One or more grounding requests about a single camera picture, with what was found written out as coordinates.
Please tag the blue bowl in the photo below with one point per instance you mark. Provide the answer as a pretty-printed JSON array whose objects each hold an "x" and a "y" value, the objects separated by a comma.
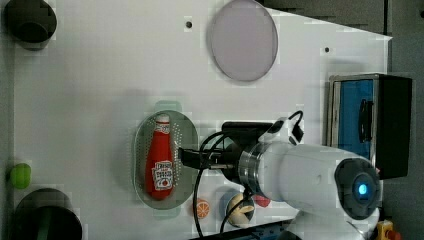
[{"x": 224, "y": 203}]

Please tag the green round toy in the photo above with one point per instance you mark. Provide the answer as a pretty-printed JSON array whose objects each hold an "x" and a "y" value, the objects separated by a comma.
[{"x": 20, "y": 176}]

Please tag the red plush ketchup bottle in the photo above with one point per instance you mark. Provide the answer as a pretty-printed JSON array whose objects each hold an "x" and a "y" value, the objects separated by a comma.
[{"x": 159, "y": 174}]

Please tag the black cylinder top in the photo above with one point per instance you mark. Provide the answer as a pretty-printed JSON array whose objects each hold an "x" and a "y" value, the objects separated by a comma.
[{"x": 32, "y": 23}]

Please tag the orange slice toy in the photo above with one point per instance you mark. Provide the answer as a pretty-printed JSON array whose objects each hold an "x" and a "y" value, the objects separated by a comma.
[{"x": 202, "y": 208}]

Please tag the pink strawberry toy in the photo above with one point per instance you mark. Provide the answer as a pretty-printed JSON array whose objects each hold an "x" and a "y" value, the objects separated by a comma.
[{"x": 261, "y": 201}]

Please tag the black cylinder bottom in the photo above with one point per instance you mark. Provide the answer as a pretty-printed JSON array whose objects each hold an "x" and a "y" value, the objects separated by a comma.
[{"x": 46, "y": 214}]

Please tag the green oval strainer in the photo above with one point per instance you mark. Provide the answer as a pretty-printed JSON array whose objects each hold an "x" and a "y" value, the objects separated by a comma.
[{"x": 183, "y": 134}]

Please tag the toaster oven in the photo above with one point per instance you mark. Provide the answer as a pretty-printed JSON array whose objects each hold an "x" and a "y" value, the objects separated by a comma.
[{"x": 370, "y": 115}]

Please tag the banana toy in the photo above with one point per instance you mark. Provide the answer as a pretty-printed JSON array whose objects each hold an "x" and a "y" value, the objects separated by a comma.
[{"x": 239, "y": 217}]

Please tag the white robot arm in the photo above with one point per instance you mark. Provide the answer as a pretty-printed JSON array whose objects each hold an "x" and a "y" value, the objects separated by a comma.
[{"x": 335, "y": 192}]

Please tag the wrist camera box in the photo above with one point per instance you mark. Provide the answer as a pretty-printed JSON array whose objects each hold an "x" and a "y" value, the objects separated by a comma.
[{"x": 246, "y": 126}]

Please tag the yellow red toy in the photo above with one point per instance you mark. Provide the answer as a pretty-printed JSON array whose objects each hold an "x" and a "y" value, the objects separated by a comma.
[{"x": 386, "y": 231}]

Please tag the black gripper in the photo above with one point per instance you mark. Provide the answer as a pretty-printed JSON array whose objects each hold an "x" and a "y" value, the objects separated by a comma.
[{"x": 224, "y": 148}]

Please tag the lilac round plate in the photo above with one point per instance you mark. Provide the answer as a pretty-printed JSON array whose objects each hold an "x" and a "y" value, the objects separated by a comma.
[{"x": 243, "y": 40}]

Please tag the black cylinder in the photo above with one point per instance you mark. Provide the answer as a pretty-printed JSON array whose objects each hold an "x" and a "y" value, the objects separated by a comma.
[
  {"x": 32, "y": 23},
  {"x": 46, "y": 214}
]

